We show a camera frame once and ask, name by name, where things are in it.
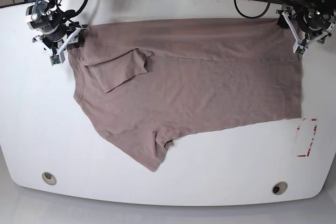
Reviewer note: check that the grey table grommet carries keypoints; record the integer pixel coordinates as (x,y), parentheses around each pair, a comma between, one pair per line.
(279,188)
(49,178)

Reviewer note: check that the wrist green camera board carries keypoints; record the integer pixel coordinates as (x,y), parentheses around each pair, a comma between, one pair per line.
(57,59)
(301,50)

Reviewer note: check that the red tape rectangle marking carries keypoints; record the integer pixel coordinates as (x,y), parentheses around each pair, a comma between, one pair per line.
(305,134)

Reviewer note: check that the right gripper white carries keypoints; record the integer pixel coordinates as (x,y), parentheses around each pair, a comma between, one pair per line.
(61,38)

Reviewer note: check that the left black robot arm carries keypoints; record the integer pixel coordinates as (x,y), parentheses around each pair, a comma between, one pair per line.
(323,6)

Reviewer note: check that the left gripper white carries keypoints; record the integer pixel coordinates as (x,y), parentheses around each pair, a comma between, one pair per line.
(306,27)

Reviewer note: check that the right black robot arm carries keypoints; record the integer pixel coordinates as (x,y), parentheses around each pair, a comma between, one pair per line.
(56,26)

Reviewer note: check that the right grey table grommet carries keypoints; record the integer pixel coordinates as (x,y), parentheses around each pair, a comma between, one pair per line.
(279,188)

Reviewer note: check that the left grey table grommet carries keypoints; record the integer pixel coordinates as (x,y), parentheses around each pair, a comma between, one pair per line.
(49,178)

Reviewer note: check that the left wrist green camera board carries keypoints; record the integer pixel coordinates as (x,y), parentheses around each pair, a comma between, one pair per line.
(301,50)

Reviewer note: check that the mauve T-shirt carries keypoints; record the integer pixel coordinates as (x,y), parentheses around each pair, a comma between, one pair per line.
(145,84)

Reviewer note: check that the right wrist green camera board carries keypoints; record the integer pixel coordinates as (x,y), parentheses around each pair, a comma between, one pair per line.
(57,59)

